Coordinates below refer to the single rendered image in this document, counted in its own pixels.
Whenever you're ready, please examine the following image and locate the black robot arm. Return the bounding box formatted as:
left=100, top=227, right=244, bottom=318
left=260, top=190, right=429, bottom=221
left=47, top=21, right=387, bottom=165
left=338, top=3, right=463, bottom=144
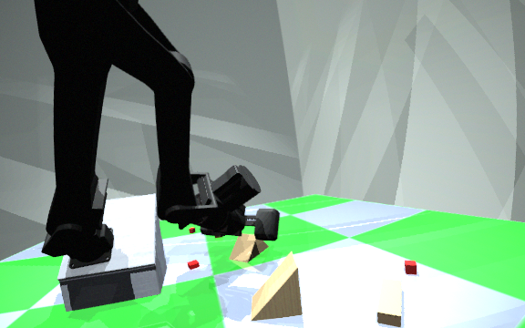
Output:
left=34, top=0, right=261, bottom=270

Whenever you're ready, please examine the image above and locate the light brown wooden block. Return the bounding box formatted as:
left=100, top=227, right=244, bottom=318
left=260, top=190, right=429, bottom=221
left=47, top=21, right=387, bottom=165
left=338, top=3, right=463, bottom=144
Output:
left=229, top=233, right=270, bottom=263

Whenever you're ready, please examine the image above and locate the tan triangular wooden block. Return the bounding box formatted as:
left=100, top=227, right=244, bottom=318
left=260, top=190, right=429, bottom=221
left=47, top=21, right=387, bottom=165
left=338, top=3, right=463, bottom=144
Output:
left=251, top=252, right=303, bottom=322

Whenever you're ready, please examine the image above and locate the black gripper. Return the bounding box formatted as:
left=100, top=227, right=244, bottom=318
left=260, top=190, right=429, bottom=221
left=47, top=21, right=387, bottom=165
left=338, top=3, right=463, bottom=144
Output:
left=200, top=209, right=281, bottom=241

